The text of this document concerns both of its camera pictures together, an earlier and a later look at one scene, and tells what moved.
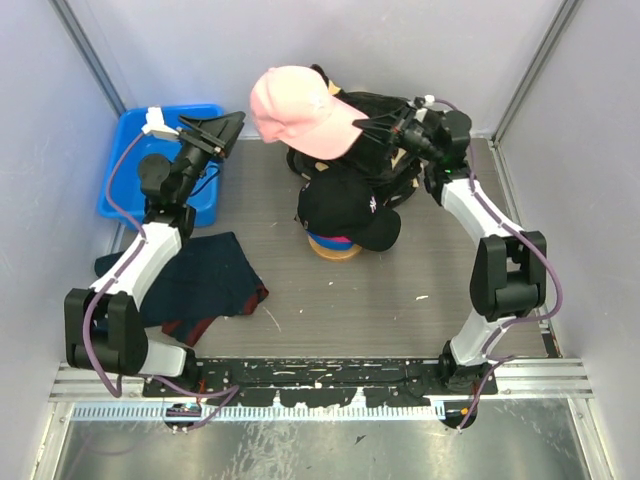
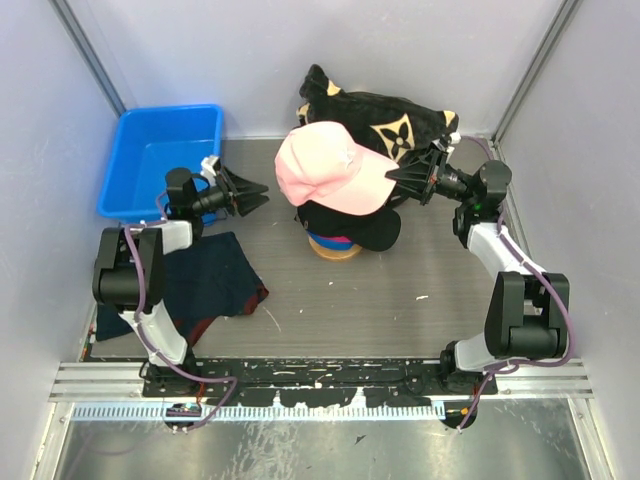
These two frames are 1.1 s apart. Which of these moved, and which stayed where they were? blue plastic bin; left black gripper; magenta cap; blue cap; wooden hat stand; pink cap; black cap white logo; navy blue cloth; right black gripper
Moved: right black gripper; pink cap; left black gripper
Stayed: blue cap; wooden hat stand; navy blue cloth; black cap white logo; magenta cap; blue plastic bin
